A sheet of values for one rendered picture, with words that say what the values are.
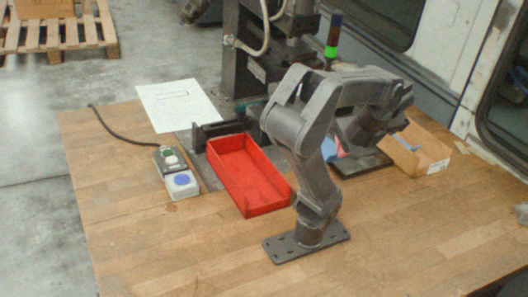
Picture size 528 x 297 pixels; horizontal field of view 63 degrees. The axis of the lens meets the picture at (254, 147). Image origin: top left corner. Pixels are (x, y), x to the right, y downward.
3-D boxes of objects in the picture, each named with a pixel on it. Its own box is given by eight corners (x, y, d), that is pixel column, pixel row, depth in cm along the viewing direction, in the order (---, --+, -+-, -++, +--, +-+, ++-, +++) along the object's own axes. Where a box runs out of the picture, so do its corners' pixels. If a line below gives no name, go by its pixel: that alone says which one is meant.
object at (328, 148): (327, 166, 104) (329, 155, 102) (296, 135, 116) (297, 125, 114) (352, 160, 107) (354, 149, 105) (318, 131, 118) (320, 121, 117)
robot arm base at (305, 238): (262, 217, 91) (279, 241, 86) (341, 193, 99) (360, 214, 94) (260, 242, 96) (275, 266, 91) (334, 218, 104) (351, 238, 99)
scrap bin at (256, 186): (245, 219, 101) (247, 201, 97) (205, 158, 118) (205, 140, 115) (289, 206, 106) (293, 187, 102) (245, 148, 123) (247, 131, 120)
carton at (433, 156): (411, 181, 118) (420, 158, 114) (355, 132, 136) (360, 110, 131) (445, 170, 123) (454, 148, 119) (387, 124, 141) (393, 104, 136)
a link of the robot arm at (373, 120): (369, 106, 96) (384, 87, 90) (387, 125, 94) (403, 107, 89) (348, 120, 93) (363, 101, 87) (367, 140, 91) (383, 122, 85)
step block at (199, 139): (195, 154, 119) (195, 127, 114) (191, 148, 122) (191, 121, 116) (217, 149, 122) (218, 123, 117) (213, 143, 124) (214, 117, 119)
